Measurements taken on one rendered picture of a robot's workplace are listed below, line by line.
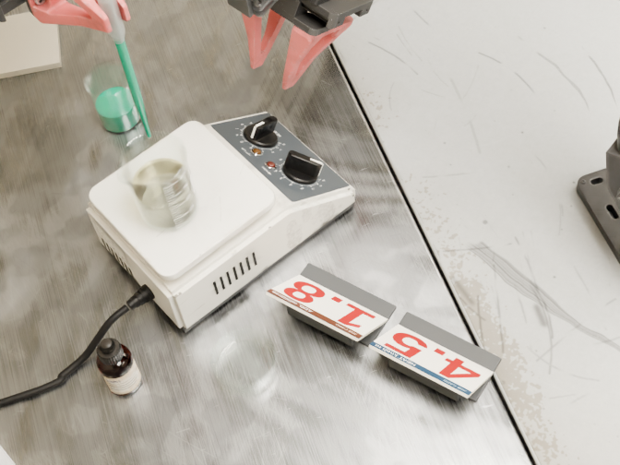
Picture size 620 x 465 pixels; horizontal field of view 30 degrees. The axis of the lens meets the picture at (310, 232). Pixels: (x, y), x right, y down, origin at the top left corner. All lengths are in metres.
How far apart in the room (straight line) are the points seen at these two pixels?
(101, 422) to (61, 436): 0.03
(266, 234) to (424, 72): 0.27
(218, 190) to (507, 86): 0.32
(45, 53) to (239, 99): 0.21
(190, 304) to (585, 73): 0.45
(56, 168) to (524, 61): 0.47
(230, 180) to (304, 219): 0.08
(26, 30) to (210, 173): 0.35
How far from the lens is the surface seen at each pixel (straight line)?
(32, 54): 1.23
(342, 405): 0.96
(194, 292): 0.96
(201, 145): 1.00
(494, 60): 1.16
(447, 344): 0.98
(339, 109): 1.13
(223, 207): 0.96
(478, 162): 1.08
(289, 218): 0.98
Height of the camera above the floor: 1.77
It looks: 56 degrees down
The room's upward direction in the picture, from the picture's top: 9 degrees counter-clockwise
